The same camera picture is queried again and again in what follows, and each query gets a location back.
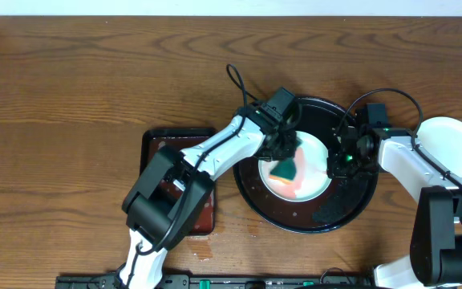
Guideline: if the green orange sponge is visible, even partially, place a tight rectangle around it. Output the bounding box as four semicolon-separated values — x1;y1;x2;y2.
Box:
269;158;297;182

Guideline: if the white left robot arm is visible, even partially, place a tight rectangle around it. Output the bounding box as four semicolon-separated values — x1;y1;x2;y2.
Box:
117;101;302;288

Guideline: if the black round tray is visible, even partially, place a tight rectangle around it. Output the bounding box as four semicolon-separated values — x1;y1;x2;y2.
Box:
233;96;378;234

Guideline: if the black rectangular water tray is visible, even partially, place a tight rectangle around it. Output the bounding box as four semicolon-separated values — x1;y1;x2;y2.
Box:
140;128;217;236

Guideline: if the mint green plate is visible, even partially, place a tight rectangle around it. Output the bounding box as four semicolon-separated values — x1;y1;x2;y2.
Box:
417;116;462;178
258;131;331;202

